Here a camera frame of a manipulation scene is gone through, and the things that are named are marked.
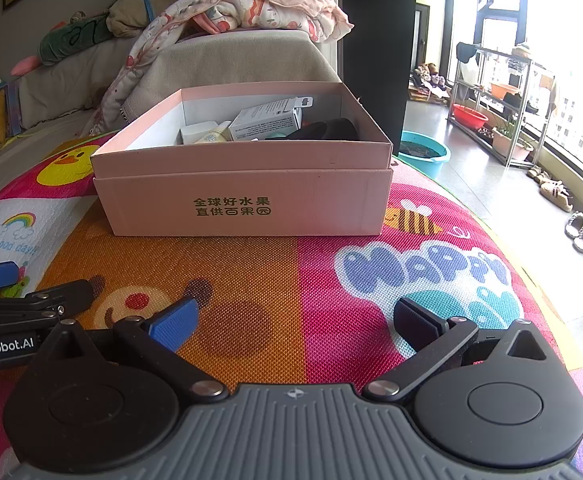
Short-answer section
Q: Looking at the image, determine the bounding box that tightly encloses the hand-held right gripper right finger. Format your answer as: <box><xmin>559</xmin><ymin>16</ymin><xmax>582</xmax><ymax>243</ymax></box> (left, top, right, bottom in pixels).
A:
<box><xmin>363</xmin><ymin>297</ymin><xmax>559</xmax><ymax>404</ymax></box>

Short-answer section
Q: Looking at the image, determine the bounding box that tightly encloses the beige rolled pillow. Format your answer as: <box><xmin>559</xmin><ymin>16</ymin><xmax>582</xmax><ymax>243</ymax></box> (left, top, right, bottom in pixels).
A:
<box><xmin>107</xmin><ymin>0</ymin><xmax>182</xmax><ymax>38</ymax></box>

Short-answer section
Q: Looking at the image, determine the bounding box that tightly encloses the pink plush toy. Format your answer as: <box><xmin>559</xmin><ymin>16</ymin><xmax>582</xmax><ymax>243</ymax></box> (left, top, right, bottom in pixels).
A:
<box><xmin>11</xmin><ymin>56</ymin><xmax>40</xmax><ymax>77</ymax></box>

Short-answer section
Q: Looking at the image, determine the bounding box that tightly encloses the beige sofa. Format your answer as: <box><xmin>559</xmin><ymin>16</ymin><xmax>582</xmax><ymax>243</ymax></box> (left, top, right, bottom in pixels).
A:
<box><xmin>0</xmin><ymin>0</ymin><xmax>343</xmax><ymax>203</ymax></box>

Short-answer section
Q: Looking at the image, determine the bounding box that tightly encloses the black pouch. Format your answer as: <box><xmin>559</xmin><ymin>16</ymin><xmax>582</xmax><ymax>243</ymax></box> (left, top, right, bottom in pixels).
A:
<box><xmin>286</xmin><ymin>117</ymin><xmax>360</xmax><ymax>142</ymax></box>

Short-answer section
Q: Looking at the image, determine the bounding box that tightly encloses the window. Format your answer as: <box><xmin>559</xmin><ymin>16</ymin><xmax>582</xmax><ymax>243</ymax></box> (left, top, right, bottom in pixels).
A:
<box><xmin>474</xmin><ymin>0</ymin><xmax>583</xmax><ymax>171</ymax></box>

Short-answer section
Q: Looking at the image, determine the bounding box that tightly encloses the wooden shoe rack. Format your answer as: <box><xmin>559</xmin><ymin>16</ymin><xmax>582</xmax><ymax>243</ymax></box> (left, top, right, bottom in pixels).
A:
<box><xmin>409</xmin><ymin>62</ymin><xmax>453</xmax><ymax>107</ymax></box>

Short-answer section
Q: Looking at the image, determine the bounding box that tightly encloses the red plastic basin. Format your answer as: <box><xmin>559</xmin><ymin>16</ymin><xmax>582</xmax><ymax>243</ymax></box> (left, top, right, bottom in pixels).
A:
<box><xmin>452</xmin><ymin>103</ymin><xmax>490</xmax><ymax>131</ymax></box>

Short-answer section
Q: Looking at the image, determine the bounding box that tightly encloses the green lettered cushion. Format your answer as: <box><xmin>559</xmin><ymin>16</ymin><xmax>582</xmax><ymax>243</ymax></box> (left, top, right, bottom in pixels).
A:
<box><xmin>38</xmin><ymin>12</ymin><xmax>117</xmax><ymax>66</ymax></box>

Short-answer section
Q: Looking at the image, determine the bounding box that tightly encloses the potted green plant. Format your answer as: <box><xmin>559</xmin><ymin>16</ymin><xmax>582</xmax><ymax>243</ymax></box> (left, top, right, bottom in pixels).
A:
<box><xmin>491</xmin><ymin>119</ymin><xmax>535</xmax><ymax>162</ymax></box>

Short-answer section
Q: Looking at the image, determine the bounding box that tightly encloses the white printed carton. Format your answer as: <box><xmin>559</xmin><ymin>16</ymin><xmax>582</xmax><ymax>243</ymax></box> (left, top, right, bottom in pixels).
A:
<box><xmin>228</xmin><ymin>95</ymin><xmax>315</xmax><ymax>142</ymax></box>

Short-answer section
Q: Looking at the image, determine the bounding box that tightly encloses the beige curtain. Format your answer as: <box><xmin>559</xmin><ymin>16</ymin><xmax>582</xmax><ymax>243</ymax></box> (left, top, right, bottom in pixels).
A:
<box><xmin>306</xmin><ymin>0</ymin><xmax>345</xmax><ymax>83</ymax></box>

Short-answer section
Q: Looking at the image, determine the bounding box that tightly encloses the orange plastic basin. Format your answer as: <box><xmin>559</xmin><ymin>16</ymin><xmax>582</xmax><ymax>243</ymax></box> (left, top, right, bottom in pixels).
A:
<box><xmin>490</xmin><ymin>81</ymin><xmax>523</xmax><ymax>100</ymax></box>

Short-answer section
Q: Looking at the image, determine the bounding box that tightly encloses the teal plastic basin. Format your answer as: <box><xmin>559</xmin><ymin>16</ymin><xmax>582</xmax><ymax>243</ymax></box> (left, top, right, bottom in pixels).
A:
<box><xmin>399</xmin><ymin>131</ymin><xmax>451</xmax><ymax>181</ymax></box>

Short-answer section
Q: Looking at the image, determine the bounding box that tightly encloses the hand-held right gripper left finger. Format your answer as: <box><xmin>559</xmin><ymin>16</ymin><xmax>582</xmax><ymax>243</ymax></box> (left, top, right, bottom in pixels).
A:
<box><xmin>34</xmin><ymin>296</ymin><xmax>230</xmax><ymax>404</ymax></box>

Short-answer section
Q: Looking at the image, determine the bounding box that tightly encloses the metal storage rack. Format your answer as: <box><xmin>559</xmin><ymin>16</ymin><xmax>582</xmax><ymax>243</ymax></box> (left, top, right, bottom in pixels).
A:
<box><xmin>446</xmin><ymin>45</ymin><xmax>558</xmax><ymax>169</ymax></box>

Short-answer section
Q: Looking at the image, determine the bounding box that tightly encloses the purple colourful book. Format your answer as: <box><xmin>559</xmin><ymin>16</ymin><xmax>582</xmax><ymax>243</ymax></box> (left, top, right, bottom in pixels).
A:
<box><xmin>6</xmin><ymin>80</ymin><xmax>22</xmax><ymax>137</ymax></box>

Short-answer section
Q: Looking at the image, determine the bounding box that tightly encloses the cream tube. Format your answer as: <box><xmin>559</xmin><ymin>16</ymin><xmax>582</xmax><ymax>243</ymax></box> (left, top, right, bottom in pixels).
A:
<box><xmin>194</xmin><ymin>120</ymin><xmax>235</xmax><ymax>145</ymax></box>

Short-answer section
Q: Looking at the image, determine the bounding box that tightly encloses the small plain white carton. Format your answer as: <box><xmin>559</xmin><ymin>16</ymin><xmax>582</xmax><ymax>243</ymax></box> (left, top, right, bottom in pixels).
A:
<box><xmin>178</xmin><ymin>121</ymin><xmax>220</xmax><ymax>146</ymax></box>

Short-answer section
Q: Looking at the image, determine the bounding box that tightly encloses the pink printed blanket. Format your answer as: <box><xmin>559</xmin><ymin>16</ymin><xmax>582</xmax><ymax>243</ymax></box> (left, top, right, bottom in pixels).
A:
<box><xmin>78</xmin><ymin>0</ymin><xmax>355</xmax><ymax>136</ymax></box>

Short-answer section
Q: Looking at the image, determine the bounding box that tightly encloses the pink cardboard box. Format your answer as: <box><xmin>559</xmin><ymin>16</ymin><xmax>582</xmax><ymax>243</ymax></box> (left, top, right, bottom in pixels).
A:
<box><xmin>90</xmin><ymin>81</ymin><xmax>395</xmax><ymax>237</ymax></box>

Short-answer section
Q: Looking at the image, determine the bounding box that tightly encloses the colourful cartoon play mat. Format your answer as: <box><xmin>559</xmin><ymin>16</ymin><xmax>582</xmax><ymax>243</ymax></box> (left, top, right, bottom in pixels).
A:
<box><xmin>0</xmin><ymin>132</ymin><xmax>583</xmax><ymax>480</ymax></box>

